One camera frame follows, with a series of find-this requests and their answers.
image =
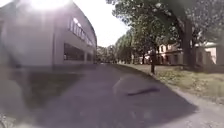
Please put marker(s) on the distant trees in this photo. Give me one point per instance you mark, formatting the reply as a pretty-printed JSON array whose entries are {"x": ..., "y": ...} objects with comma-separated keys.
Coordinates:
[{"x": 105, "y": 53}]

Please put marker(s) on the grey asphalt road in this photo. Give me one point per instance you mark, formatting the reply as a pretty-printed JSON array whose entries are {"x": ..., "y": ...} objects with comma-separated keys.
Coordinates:
[{"x": 110, "y": 100}]

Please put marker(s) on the pale pink building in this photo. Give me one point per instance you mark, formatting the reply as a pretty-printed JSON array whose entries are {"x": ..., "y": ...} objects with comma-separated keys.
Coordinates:
[{"x": 170, "y": 53}]

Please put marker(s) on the group of large trees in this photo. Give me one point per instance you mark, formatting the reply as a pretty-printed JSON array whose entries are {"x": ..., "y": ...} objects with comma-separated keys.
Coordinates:
[{"x": 156, "y": 20}]

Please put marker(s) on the dark grass patch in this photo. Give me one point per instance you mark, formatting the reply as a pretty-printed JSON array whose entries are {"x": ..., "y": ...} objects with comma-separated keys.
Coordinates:
[{"x": 43, "y": 85}]

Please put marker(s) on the large grey building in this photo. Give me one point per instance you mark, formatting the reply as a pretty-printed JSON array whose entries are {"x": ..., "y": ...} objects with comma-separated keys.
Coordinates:
[{"x": 40, "y": 40}]

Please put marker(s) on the sunlit grass lawn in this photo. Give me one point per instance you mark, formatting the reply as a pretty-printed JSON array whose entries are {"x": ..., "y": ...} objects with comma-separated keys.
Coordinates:
[{"x": 190, "y": 80}]

